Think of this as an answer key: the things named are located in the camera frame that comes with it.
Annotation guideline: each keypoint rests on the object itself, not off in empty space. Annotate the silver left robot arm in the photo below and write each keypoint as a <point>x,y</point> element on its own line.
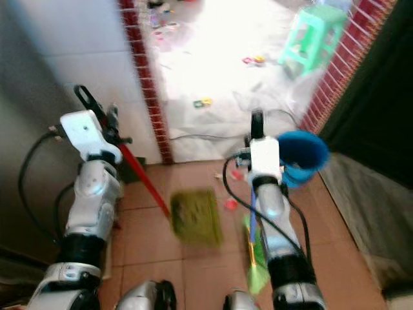
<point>93,206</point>

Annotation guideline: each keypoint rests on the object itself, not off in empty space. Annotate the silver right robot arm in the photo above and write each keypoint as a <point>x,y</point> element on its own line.
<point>281,226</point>

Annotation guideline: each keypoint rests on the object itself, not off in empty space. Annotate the pale and red litter scraps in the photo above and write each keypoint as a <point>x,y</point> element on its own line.
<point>234,174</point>

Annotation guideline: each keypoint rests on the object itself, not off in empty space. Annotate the red litter scrap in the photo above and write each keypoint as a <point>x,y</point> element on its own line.
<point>230,204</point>

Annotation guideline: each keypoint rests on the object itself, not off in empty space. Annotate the blue plastic bucket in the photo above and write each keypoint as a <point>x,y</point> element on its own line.
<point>303,158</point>

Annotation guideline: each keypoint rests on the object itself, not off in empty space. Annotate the green and yellow small toy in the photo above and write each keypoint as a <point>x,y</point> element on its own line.
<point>202,102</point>

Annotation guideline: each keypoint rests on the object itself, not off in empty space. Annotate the red and yellow small toy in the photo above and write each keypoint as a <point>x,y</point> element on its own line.
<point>253,60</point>

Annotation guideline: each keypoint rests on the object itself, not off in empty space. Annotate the green plastic stool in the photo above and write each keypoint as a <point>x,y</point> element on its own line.
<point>313,35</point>

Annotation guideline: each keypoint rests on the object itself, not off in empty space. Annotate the silver right robot leg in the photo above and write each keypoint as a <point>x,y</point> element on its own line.
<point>241,301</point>

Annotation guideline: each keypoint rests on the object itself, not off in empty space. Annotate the silver robot leg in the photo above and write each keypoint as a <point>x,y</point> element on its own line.
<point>241,301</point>
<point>147,297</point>

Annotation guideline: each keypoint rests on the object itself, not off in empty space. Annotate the silver left robot leg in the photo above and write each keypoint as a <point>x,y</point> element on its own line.
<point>147,297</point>

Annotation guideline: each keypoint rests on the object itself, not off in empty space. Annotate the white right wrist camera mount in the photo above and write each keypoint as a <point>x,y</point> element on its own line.
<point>264,158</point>

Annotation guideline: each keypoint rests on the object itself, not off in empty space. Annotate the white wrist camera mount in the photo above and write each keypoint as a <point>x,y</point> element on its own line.
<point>84,132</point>
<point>264,158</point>

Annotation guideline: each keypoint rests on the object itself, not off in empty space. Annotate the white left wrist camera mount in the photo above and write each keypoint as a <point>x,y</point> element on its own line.
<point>84,132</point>

